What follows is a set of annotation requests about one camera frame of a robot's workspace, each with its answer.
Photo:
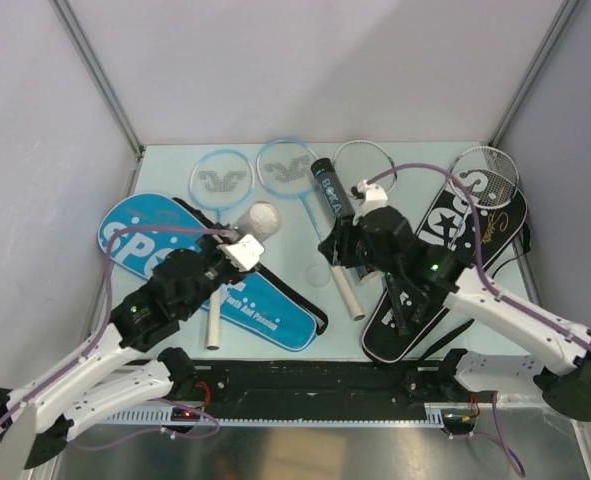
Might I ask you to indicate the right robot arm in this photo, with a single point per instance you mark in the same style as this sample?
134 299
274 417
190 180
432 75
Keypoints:
562 346

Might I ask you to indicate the white cable duct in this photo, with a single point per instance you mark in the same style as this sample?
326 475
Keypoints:
158 415

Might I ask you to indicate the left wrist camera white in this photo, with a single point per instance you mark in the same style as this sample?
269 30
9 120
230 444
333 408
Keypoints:
244 254

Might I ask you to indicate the right aluminium frame post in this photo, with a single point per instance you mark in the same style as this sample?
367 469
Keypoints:
555 33

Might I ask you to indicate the white racket on black bag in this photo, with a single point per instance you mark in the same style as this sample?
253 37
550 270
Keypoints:
438 267

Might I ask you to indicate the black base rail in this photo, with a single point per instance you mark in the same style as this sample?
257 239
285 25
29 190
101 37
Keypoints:
321 389

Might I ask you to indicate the black shuttlecock tube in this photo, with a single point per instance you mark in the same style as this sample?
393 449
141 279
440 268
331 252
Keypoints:
332 190

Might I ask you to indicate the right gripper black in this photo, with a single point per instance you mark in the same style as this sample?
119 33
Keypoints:
336 247

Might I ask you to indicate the white shuttlecock tube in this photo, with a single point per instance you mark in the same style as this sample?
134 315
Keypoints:
261 220

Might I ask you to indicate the blue racket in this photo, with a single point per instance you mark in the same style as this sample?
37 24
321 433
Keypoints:
221 180
284 169

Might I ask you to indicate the clear tube lid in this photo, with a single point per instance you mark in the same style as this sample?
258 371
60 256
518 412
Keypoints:
317 275

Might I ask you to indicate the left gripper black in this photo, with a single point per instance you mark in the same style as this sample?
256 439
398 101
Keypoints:
208 243

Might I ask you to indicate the blue racket right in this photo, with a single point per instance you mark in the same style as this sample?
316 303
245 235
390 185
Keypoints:
284 169

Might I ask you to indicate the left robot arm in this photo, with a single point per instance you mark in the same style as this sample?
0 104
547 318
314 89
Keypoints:
75 393

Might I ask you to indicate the blue racket left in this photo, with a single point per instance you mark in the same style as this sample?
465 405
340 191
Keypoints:
221 180

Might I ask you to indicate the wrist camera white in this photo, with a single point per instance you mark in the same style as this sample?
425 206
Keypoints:
244 254
371 196

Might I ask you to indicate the black racket bag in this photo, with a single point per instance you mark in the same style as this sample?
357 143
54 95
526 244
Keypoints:
502 211

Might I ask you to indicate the blue racket bag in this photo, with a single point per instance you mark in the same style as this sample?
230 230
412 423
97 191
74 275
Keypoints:
262 304

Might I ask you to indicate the aluminium frame post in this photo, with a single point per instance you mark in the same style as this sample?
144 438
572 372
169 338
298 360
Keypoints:
555 33
90 60

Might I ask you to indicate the left aluminium frame post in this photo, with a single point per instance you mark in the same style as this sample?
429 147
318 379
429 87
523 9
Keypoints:
90 60

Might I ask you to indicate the white racket with black handle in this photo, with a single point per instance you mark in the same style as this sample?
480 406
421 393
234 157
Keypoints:
355 161

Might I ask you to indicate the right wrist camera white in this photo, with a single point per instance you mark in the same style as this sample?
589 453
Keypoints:
371 196

